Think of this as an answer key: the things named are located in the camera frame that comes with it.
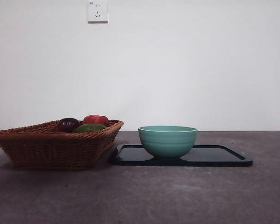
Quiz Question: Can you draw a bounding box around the teal ribbed bowl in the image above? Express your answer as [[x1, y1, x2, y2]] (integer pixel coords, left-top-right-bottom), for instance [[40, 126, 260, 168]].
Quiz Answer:
[[138, 125, 198, 161]]

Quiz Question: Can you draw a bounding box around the red round fruit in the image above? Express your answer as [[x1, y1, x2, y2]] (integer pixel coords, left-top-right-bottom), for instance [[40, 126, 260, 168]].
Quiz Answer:
[[82, 114, 110, 127]]

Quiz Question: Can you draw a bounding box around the green oval fruit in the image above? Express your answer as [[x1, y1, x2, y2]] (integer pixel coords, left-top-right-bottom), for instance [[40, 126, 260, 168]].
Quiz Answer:
[[72, 124, 107, 133]]

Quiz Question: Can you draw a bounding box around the dark purple round fruit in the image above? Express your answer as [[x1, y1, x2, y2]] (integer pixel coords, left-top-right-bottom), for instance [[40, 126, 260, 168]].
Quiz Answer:
[[56, 117, 81, 133]]

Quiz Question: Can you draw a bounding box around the dark rectangular tray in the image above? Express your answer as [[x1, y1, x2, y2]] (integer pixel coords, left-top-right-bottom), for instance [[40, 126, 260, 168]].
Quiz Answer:
[[110, 144, 253, 167]]

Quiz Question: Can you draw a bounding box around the brown wicker basket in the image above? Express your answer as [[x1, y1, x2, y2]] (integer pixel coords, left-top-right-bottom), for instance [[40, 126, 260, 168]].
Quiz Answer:
[[0, 119, 125, 170]]

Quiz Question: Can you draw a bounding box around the white wall socket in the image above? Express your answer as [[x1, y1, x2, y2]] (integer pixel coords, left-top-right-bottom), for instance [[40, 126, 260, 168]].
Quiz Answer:
[[88, 1, 109, 23]]

